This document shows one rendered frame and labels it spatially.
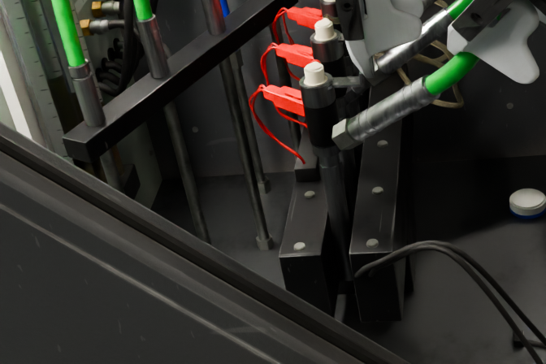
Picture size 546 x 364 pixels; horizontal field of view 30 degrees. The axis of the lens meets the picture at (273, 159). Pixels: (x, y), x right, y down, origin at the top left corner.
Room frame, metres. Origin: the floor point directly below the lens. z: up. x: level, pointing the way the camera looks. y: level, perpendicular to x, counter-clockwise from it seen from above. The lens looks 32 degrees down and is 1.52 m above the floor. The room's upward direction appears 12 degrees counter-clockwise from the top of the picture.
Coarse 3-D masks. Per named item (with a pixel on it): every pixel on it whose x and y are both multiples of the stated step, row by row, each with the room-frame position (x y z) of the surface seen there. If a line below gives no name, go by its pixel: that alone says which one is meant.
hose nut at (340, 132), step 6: (348, 120) 0.64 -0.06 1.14; (336, 126) 0.64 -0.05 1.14; (342, 126) 0.63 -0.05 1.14; (336, 132) 0.63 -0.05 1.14; (342, 132) 0.63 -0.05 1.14; (348, 132) 0.63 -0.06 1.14; (336, 138) 0.63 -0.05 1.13; (342, 138) 0.63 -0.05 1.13; (348, 138) 0.63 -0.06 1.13; (336, 144) 0.63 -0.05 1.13; (342, 144) 0.63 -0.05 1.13; (348, 144) 0.63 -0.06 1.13; (354, 144) 0.63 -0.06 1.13
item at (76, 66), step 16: (64, 0) 0.79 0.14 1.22; (64, 16) 0.78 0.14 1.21; (64, 32) 0.79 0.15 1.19; (64, 48) 0.79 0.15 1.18; (80, 48) 0.79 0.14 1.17; (80, 64) 0.79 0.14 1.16; (448, 64) 0.58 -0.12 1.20; (464, 64) 0.57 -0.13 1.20; (432, 80) 0.59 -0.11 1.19; (448, 80) 0.58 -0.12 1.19
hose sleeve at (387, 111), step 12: (408, 84) 0.61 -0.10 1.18; (420, 84) 0.59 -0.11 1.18; (396, 96) 0.60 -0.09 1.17; (408, 96) 0.60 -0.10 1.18; (420, 96) 0.59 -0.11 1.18; (432, 96) 0.59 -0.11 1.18; (372, 108) 0.62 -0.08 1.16; (384, 108) 0.61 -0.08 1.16; (396, 108) 0.60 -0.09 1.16; (408, 108) 0.60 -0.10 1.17; (420, 108) 0.60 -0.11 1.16; (360, 120) 0.62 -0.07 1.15; (372, 120) 0.61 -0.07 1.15; (384, 120) 0.61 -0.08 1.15; (396, 120) 0.61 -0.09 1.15; (360, 132) 0.62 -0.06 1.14; (372, 132) 0.62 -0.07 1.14
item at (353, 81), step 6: (336, 78) 0.74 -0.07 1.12; (342, 78) 0.74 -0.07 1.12; (348, 78) 0.74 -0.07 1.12; (354, 78) 0.74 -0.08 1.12; (330, 84) 0.73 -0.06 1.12; (336, 84) 0.73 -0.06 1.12; (342, 84) 0.73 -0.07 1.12; (348, 84) 0.73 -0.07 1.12; (354, 84) 0.73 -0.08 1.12; (360, 84) 0.73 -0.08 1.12
